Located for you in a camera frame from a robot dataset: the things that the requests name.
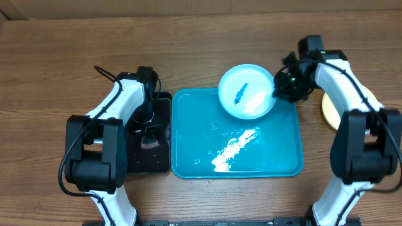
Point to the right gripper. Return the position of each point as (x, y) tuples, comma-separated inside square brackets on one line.
[(283, 91)]

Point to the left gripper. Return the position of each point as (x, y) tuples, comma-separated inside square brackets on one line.
[(136, 129)]

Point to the green scrub sponge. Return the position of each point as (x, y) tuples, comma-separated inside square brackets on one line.
[(149, 142)]

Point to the light blue plate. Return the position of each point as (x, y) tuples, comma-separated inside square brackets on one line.
[(246, 91)]

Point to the yellow plate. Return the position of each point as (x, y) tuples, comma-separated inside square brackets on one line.
[(330, 111)]

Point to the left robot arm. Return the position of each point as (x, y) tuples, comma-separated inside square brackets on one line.
[(95, 163)]

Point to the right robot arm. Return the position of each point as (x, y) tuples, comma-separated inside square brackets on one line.
[(366, 146)]

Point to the black tray with water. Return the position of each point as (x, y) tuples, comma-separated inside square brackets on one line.
[(155, 160)]

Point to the teal plastic tray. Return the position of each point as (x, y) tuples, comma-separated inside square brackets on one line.
[(207, 142)]

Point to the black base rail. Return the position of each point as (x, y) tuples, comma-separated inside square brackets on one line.
[(279, 221)]

